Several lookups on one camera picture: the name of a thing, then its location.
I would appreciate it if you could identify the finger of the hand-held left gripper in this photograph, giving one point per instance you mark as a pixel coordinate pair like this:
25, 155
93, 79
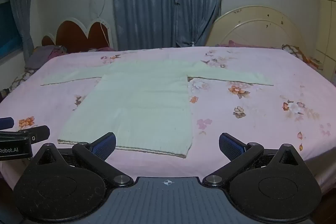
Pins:
39, 133
5, 123

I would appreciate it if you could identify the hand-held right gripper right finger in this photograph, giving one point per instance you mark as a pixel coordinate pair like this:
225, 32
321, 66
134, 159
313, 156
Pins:
231, 146

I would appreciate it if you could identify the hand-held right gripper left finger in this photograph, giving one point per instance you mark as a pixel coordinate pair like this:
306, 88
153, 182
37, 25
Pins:
104, 146

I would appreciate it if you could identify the white towel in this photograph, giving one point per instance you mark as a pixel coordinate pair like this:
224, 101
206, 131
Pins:
141, 108

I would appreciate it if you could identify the pile of clothes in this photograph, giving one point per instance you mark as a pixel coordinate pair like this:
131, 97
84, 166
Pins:
44, 54

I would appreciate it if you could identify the pink floral bedsheet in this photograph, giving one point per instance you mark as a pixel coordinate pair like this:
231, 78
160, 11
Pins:
249, 121

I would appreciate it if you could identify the patterned bedding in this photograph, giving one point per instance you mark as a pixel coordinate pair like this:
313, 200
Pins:
15, 81

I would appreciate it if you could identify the pink cloth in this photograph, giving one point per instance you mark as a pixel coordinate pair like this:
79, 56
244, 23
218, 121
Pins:
103, 49

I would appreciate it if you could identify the pink pillow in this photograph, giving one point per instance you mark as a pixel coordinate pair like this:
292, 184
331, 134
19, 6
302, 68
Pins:
236, 44

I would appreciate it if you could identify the brown heart-shaped headboard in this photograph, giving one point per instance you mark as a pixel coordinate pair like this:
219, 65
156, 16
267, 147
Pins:
76, 35

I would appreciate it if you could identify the window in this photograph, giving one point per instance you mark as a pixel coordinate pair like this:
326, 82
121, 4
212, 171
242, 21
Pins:
6, 16

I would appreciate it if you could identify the patterned blanket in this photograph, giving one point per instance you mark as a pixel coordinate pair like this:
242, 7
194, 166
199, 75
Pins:
295, 51

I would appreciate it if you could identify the narrow blue curtain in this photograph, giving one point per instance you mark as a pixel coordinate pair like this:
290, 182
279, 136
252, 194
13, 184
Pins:
21, 3

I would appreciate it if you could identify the cream round headboard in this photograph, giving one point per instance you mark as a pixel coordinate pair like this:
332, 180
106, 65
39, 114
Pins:
257, 27

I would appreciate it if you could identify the cream wardrobe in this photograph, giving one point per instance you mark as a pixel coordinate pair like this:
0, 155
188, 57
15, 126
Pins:
328, 29

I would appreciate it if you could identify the wide blue curtain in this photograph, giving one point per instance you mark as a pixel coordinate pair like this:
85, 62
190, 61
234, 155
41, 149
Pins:
157, 3

